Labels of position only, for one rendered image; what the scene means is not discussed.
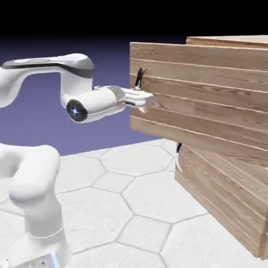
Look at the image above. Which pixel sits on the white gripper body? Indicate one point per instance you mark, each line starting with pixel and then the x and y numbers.
pixel 139 98

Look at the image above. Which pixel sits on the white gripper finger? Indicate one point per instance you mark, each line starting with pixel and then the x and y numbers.
pixel 142 110

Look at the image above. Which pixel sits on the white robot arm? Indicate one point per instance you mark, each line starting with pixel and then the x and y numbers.
pixel 77 83

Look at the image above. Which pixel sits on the light wood cabinet door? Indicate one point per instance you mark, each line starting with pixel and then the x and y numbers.
pixel 199 100

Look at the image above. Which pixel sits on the light wood cabinet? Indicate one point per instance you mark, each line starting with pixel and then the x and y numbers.
pixel 222 199

